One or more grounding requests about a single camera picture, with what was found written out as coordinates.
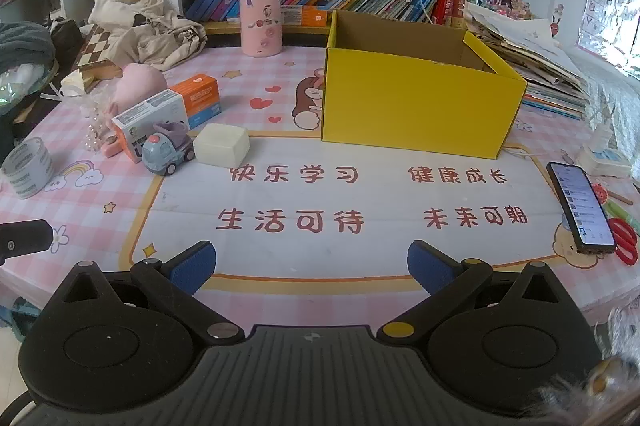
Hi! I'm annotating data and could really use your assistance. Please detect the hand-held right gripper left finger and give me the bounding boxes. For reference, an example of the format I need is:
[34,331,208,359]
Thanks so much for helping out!
[52,242,246,347]

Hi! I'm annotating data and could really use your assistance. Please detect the blue and purple toy truck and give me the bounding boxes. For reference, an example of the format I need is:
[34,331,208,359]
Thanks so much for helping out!
[142,121,197,177]

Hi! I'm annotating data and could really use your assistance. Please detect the pink cylindrical canister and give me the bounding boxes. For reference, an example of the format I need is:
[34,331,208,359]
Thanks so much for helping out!
[239,0,282,57]

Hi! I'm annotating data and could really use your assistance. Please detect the cream rectangular block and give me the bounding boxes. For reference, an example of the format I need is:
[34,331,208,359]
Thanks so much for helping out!
[192,123,251,168]

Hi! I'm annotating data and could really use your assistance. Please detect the red scissors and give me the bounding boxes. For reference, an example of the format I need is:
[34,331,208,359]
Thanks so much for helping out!
[606,216,640,267]

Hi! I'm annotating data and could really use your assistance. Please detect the black smartphone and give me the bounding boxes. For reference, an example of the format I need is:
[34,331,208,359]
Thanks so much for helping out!
[546,161,617,255]

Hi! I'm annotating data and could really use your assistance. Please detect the clear plastic bag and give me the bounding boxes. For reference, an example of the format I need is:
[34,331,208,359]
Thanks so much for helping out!
[0,70,32,117]

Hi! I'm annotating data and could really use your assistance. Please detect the white carton with orange trim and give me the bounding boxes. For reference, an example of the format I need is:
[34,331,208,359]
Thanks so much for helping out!
[111,89,192,165]

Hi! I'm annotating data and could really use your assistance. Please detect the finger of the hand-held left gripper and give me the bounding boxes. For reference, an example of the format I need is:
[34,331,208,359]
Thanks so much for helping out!
[0,220,54,265]

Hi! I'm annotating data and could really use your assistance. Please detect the green pen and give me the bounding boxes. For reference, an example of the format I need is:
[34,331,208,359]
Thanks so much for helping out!
[601,200,640,227]

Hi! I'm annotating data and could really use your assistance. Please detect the white charger plug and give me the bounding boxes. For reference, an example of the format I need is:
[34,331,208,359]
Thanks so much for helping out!
[579,103,632,179]

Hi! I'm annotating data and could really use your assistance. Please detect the clear tape roll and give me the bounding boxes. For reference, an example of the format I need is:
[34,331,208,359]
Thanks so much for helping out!
[0,138,54,199]

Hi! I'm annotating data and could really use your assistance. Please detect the orange and white carton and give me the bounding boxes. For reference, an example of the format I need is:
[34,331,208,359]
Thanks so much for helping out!
[172,74,222,130]

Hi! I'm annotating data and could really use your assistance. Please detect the pink plush toy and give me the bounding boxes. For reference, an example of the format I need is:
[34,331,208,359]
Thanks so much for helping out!
[102,62,169,157]

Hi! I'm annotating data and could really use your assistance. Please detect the silver foil cover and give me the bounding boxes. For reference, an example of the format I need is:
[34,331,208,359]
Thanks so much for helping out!
[565,48,640,167]

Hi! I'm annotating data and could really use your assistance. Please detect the grey folded cloth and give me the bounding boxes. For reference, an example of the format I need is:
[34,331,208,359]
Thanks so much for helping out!
[0,21,57,75]

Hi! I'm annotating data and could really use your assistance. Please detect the yellow cardboard box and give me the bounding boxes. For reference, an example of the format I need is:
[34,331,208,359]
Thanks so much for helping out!
[320,9,528,160]

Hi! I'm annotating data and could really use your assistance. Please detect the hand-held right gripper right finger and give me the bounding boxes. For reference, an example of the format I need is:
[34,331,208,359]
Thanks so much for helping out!
[376,241,576,347]

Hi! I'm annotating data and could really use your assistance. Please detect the cream cloth bag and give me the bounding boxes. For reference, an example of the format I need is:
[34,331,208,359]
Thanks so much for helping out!
[89,0,208,72]

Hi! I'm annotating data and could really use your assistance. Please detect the pink printed desk mat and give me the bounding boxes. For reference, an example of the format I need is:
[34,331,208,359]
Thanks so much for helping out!
[0,40,640,324]

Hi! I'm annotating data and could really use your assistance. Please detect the wooden chessboard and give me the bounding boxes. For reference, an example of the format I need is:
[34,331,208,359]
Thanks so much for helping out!
[71,24,124,94]

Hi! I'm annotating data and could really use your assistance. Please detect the white tote bag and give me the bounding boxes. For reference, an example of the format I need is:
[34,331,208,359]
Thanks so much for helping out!
[464,3,594,123]

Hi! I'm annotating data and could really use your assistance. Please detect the fuzzy grey sleeve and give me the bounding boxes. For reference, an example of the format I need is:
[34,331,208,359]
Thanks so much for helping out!
[537,306,640,426]

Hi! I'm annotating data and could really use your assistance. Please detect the cream wedge-shaped box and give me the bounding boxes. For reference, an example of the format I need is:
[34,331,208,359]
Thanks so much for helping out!
[59,70,94,99]

